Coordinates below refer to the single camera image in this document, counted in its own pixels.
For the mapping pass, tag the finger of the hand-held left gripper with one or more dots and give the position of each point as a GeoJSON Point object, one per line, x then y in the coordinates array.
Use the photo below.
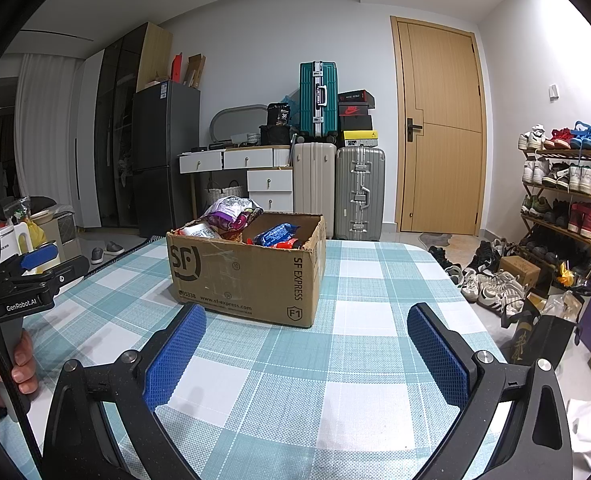
{"type": "Point", "coordinates": [40, 257]}
{"type": "Point", "coordinates": [70, 272]}

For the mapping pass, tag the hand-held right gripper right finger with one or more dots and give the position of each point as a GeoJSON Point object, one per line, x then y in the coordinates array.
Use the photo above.
{"type": "Point", "coordinates": [435, 355]}

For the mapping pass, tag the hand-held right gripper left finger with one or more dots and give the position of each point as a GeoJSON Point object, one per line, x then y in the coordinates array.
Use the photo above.
{"type": "Point", "coordinates": [175, 355]}

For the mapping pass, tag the brown cardboard box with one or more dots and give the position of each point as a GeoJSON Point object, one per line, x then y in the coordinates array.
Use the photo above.
{"type": "Point", "coordinates": [245, 280]}

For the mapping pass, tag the orange red snack packet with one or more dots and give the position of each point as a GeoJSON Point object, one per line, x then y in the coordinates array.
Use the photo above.
{"type": "Point", "coordinates": [231, 236]}

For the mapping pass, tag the white purple printed snack packet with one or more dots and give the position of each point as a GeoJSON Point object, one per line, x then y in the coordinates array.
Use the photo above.
{"type": "Point", "coordinates": [233, 212]}

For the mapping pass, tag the blue snack packet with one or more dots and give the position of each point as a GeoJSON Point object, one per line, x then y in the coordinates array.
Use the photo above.
{"type": "Point", "coordinates": [275, 235]}

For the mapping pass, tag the red black snack packet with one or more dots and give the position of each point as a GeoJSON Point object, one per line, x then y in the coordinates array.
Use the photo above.
{"type": "Point", "coordinates": [289, 245]}

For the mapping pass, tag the person's left hand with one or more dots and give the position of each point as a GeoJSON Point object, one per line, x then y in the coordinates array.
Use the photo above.
{"type": "Point", "coordinates": [25, 360]}

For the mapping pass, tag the yellow packet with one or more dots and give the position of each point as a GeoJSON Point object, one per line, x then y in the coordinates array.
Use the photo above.
{"type": "Point", "coordinates": [36, 234]}

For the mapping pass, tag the grey slipper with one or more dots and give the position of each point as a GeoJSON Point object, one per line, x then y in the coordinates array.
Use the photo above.
{"type": "Point", "coordinates": [114, 248]}
{"type": "Point", "coordinates": [97, 256]}

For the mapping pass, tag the white appliance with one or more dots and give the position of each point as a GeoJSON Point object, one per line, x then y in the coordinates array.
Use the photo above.
{"type": "Point", "coordinates": [7, 242]}

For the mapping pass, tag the grey patterned bin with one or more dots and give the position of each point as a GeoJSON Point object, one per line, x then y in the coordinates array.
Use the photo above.
{"type": "Point", "coordinates": [66, 227]}

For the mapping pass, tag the pile of sneakers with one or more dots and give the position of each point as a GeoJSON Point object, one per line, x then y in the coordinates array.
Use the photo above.
{"type": "Point", "coordinates": [495, 285]}

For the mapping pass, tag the black paper bag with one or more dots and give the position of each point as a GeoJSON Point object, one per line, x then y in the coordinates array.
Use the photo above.
{"type": "Point", "coordinates": [540, 340]}

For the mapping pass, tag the grey door mat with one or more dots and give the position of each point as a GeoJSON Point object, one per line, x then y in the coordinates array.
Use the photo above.
{"type": "Point", "coordinates": [440, 241]}

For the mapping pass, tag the small cardboard box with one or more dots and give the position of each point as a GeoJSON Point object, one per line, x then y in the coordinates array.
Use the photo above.
{"type": "Point", "coordinates": [520, 271]}

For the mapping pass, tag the white curtain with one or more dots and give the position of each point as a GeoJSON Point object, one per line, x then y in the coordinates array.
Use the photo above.
{"type": "Point", "coordinates": [45, 135]}

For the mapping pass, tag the clear plastic bag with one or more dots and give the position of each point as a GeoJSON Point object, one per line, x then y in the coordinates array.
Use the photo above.
{"type": "Point", "coordinates": [564, 305]}

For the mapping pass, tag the dark refrigerator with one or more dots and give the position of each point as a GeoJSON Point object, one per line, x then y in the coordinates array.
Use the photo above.
{"type": "Point", "coordinates": [163, 160]}

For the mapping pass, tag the wooden glass-door cabinet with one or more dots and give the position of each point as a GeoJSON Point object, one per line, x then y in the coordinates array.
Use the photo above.
{"type": "Point", "coordinates": [120, 135]}

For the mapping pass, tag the yellow bag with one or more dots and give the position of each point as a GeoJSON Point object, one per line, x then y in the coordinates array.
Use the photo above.
{"type": "Point", "coordinates": [566, 274]}

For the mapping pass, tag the woven laundry basket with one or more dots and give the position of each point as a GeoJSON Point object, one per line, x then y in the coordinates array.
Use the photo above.
{"type": "Point", "coordinates": [223, 195]}

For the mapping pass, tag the silver suitcase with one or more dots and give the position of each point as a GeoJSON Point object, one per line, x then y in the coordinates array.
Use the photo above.
{"type": "Point", "coordinates": [360, 195]}

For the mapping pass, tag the white desk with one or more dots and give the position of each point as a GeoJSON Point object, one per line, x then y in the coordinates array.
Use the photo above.
{"type": "Point", "coordinates": [210, 160]}

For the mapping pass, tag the white drawer cabinet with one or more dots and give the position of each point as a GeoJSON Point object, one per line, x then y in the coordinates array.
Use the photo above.
{"type": "Point", "coordinates": [270, 185]}

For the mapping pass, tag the beige suitcase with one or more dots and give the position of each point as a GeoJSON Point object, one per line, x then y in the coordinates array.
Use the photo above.
{"type": "Point", "coordinates": [315, 190]}

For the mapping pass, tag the wooden door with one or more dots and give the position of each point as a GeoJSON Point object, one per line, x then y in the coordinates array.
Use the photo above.
{"type": "Point", "coordinates": [443, 150]}

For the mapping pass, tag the grey oval mirror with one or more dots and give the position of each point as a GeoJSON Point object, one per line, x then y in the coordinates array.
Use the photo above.
{"type": "Point", "coordinates": [225, 117]}

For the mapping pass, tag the small white basket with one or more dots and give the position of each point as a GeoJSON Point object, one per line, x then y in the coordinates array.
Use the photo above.
{"type": "Point", "coordinates": [245, 138]}

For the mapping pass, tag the wooden shoe rack with shoes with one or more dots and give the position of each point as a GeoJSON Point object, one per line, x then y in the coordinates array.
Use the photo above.
{"type": "Point", "coordinates": [575, 180]}

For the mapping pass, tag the yellow black shoe box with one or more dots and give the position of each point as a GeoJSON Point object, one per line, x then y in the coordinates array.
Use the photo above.
{"type": "Point", "coordinates": [360, 138]}

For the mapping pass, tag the red flat box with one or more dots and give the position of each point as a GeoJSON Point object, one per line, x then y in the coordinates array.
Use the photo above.
{"type": "Point", "coordinates": [177, 69]}

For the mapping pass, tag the flat cardboard carton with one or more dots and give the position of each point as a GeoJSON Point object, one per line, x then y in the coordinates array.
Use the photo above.
{"type": "Point", "coordinates": [194, 70]}

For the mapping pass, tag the red black shoe box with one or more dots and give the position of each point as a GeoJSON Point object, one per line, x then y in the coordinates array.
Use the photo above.
{"type": "Point", "coordinates": [355, 110]}

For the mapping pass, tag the black labelled pouch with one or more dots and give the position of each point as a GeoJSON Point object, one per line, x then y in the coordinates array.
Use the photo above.
{"type": "Point", "coordinates": [280, 115]}

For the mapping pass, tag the teal suitcase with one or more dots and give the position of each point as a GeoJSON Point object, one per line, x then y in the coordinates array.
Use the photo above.
{"type": "Point", "coordinates": [310, 100]}

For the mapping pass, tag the white light switch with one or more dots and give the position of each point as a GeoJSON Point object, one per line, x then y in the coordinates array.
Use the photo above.
{"type": "Point", "coordinates": [554, 91]}

